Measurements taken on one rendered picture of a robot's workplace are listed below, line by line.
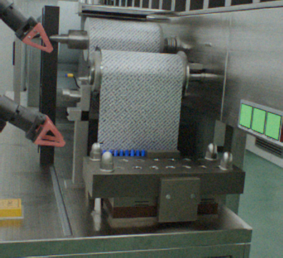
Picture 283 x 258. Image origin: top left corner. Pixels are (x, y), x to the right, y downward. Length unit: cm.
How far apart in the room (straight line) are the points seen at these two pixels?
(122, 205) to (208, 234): 22
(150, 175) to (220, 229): 22
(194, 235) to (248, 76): 41
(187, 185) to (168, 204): 7
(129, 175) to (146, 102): 26
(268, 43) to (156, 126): 41
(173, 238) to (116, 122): 36
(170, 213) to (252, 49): 45
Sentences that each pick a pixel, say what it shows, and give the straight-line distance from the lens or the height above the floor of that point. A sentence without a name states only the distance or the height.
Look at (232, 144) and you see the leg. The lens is 152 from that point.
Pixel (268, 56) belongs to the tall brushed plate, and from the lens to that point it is 103.
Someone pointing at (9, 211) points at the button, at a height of 92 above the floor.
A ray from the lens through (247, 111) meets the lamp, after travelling 108.
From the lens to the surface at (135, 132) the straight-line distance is 125.
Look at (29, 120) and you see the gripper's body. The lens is 118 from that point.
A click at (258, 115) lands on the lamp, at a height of 120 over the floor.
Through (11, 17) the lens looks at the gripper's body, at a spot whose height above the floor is 138.
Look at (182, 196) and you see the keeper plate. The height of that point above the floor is 98.
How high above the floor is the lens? 135
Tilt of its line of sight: 10 degrees down
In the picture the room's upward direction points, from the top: 4 degrees clockwise
